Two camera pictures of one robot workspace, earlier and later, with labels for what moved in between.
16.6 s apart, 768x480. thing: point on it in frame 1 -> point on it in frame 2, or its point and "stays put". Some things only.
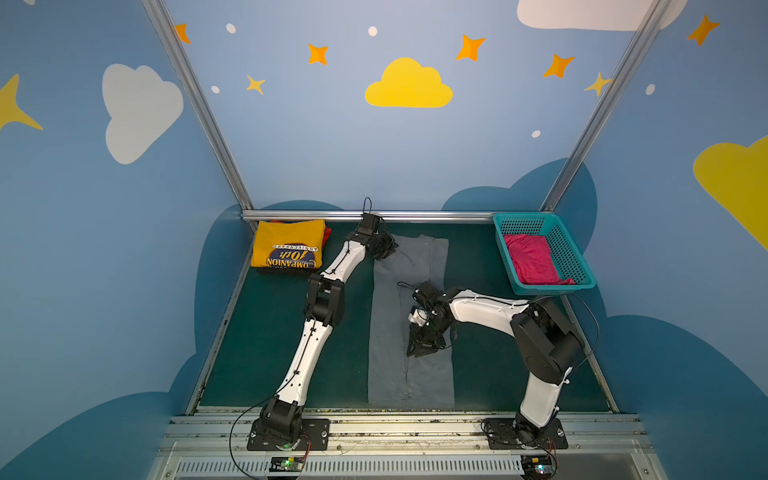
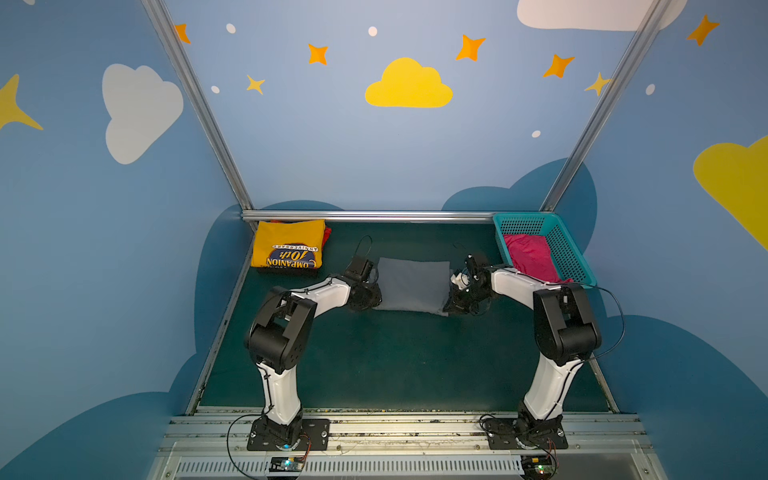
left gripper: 383,244 -> 368,294
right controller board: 537,467 stays put
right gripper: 424,327 -> 460,295
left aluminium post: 161,21 stays put
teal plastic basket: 564,249 stays put
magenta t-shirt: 533,261 stays put
